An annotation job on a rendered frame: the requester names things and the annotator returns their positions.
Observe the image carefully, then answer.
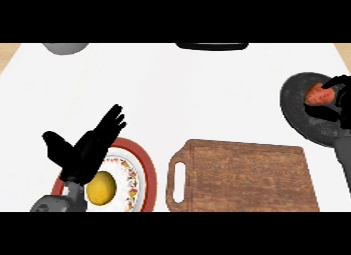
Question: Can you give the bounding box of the black flat object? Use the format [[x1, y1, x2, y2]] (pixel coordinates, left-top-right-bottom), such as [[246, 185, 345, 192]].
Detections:
[[175, 42, 250, 52]]

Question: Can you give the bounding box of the brown wooden cutting board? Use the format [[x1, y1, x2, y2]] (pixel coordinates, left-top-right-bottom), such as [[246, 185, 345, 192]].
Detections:
[[165, 138, 321, 213]]

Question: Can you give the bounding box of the grey bowl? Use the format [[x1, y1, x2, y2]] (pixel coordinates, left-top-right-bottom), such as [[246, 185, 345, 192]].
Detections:
[[40, 42, 91, 56]]

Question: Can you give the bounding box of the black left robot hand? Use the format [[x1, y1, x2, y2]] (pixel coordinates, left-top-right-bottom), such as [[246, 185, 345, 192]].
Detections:
[[42, 103, 129, 187]]

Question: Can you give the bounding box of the yellow round fruit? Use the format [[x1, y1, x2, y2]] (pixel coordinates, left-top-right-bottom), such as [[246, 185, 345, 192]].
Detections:
[[85, 170, 119, 207]]

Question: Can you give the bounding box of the red-rimmed floral plate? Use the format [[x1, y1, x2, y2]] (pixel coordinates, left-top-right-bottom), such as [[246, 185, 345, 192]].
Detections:
[[49, 136, 159, 213]]

